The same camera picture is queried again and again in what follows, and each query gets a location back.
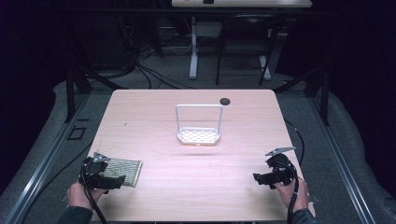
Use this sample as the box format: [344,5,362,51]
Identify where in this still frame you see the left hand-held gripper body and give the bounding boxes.
[78,151,112,189]

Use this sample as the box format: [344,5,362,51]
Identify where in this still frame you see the green checked dish cloth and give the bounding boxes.
[102,158,144,189]

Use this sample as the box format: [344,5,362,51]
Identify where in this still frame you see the person's left hand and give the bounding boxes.
[66,181,109,211]

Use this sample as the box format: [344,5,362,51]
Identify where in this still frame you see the black chair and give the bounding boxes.
[215,12,278,87]

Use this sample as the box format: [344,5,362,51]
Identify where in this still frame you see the bundle of black cables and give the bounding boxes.
[122,18,197,91]

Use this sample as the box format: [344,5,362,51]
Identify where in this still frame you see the hand-held gripper black cable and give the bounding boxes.
[79,174,108,224]
[285,162,301,224]

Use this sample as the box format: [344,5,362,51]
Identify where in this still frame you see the person's right hand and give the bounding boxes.
[274,176,310,215]

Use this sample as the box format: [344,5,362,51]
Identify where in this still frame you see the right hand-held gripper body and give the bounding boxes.
[264,146,299,187]

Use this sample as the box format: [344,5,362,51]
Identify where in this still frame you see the black floor cable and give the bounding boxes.
[29,141,94,216]
[283,119,305,166]

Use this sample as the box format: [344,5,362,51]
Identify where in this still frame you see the black rectangular floor frame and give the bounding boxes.
[66,125,88,142]

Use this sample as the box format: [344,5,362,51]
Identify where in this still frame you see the black metal stand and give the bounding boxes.
[64,64,129,124]
[273,63,332,127]

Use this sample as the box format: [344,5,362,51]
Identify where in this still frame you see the left hand-held gripper black cable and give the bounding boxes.
[79,174,108,224]

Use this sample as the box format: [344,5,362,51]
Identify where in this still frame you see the right hand-held gripper black cable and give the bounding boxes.
[285,162,301,224]

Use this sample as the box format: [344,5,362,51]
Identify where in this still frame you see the white rack with tall handle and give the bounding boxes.
[175,104,224,147]

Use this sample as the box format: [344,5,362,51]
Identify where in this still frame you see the white background desk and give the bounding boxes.
[171,0,313,81]

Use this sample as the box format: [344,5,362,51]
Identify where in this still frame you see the grey floor rail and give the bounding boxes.
[307,95,378,224]
[2,92,92,224]

